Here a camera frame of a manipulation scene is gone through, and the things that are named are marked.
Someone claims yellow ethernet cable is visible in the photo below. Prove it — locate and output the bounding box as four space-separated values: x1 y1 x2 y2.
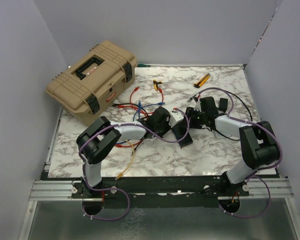
114 141 136 181

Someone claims long red ethernet cable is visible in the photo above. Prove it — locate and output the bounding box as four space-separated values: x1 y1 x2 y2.
117 86 166 111

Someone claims tan plastic toolbox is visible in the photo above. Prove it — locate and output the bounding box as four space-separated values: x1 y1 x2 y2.
45 40 137 126

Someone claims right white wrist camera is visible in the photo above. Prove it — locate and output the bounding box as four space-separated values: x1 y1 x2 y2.
194 98 202 112

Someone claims black adapter power cord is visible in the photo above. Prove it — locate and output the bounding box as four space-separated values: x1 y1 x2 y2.
187 87 253 141

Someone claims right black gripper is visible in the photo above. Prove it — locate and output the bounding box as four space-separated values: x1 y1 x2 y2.
179 107 207 130

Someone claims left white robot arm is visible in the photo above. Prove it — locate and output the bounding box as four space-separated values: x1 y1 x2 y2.
71 106 172 199

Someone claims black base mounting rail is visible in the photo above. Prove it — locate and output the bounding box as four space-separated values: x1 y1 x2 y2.
71 175 249 209

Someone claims black blue network switch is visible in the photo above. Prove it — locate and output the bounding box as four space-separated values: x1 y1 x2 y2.
171 120 193 149

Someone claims blue ethernet cable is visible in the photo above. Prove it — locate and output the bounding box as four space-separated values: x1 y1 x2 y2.
139 100 166 111
132 100 151 123

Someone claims yellow utility knife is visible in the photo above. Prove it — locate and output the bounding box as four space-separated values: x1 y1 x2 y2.
193 73 211 88

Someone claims green handled screwdriver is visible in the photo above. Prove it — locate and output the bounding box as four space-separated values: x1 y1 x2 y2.
137 63 151 68

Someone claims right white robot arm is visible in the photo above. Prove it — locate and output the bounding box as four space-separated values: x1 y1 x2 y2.
185 96 282 196

